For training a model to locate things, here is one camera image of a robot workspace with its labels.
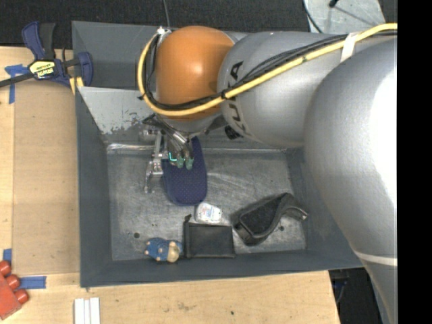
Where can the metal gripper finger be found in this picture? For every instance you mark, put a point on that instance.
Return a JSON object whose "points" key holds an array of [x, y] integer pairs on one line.
{"points": [[156, 168]]}

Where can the dark blue dotted pouch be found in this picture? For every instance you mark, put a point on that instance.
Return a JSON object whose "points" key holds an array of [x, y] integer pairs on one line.
{"points": [[185, 184]]}

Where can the grey metal bin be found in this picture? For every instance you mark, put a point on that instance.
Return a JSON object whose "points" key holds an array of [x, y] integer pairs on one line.
{"points": [[141, 214]]}

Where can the small clear bottle white label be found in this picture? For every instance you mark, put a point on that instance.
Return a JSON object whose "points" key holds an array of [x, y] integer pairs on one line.
{"points": [[208, 213]]}

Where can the blue toy figure beige head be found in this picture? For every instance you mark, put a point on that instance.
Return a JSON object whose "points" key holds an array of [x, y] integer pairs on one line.
{"points": [[161, 249]]}

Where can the black flat pouch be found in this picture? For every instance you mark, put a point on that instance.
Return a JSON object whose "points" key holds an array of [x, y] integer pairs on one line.
{"points": [[209, 241]]}

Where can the pale wood flat board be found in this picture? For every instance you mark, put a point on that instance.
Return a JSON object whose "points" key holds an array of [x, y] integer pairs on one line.
{"points": [[44, 181]]}

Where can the black wrist brace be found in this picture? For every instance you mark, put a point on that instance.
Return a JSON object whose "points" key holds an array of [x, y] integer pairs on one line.
{"points": [[260, 218]]}

